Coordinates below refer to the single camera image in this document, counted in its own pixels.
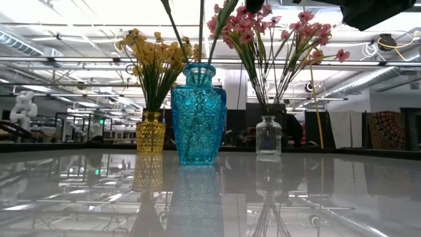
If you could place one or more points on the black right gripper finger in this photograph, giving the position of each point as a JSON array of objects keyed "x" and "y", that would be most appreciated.
[{"x": 255, "y": 6}]

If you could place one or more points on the blue cut-glass vase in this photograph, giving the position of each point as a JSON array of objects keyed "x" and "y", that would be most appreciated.
[{"x": 199, "y": 125}]

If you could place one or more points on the clear glass vase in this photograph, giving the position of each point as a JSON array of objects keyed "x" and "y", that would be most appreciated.
[{"x": 268, "y": 138}]

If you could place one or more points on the yellow glass vase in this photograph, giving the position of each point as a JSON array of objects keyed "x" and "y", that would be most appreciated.
[{"x": 150, "y": 135}]

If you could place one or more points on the white partition panel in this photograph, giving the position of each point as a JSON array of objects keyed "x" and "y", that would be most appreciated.
[{"x": 345, "y": 128}]

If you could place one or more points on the white robot figure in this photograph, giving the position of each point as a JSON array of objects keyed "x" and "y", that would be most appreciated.
[{"x": 23, "y": 108}]

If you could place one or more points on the silver ventilation duct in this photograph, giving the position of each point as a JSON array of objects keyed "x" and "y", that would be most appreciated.
[
  {"x": 16, "y": 42},
  {"x": 361, "y": 80}
]

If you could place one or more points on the patterned wall tapestry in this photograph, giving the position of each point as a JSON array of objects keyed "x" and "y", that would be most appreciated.
[{"x": 386, "y": 130}]

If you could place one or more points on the black metal table frame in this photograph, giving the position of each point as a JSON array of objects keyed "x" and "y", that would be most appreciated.
[{"x": 82, "y": 146}]

